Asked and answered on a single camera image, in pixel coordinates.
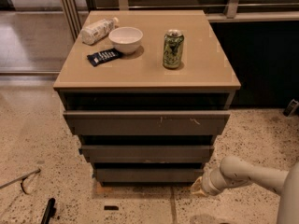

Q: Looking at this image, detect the white ceramic bowl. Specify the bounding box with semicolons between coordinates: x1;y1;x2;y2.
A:
108;27;143;54

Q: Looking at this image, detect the grey object by wall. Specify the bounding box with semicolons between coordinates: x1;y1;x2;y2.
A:
283;99;299;117

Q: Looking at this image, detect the dark blue snack packet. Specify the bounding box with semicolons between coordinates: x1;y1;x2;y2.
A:
87;49;122;67

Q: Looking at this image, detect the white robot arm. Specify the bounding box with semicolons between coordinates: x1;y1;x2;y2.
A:
191;156;299;224

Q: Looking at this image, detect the thin metal rod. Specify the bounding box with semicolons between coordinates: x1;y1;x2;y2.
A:
0;168;41;195

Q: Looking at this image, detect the white plastic bottle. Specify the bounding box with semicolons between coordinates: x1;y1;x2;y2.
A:
80;17;119;45

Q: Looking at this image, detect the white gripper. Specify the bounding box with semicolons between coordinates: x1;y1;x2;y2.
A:
190;168;225;197

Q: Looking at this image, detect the grey three-drawer cabinet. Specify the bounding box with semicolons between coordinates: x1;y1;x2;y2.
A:
54;10;240;171

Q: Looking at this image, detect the grey drawer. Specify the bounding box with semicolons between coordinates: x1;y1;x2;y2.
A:
79;146;214;163
94;169;204;183
64;111;230;135

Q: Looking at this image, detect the green drink can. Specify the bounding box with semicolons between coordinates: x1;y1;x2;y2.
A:
163;29;184;69

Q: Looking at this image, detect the black object on floor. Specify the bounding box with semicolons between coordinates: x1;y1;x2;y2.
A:
41;198;56;224

